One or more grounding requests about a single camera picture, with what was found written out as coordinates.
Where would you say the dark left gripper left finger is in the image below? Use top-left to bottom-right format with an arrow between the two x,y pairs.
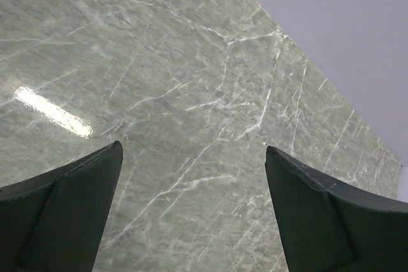
1,141 -> 123,271

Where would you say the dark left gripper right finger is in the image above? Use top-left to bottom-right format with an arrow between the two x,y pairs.
265,146 -> 407,271

